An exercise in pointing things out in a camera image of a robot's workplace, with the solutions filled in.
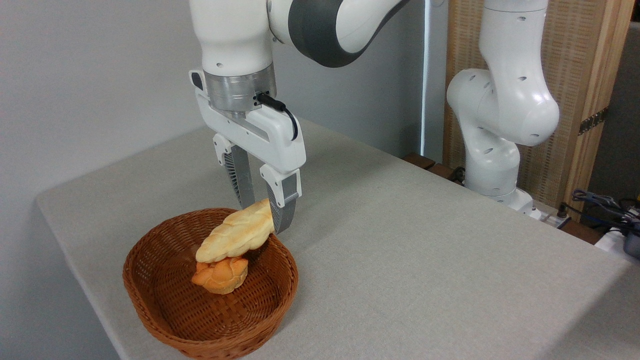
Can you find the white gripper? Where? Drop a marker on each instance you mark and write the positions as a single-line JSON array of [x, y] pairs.
[[265, 137]]

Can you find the long braided bread loaf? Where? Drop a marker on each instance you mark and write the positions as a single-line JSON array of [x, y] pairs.
[[237, 232]]

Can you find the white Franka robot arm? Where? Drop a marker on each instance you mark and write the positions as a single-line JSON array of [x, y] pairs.
[[505, 100]]

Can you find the round knotted bread roll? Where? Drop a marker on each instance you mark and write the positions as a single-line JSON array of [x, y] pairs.
[[221, 277]]

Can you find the brown wicker basket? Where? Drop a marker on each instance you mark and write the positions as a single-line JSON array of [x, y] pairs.
[[165, 295]]

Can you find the dark wooden board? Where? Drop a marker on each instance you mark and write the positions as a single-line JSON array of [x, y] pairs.
[[425, 162]]

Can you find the black screen hinge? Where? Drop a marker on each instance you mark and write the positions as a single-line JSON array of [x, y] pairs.
[[594, 121]]

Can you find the wooden framed woven screen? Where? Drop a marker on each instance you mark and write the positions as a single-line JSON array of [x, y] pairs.
[[580, 60]]

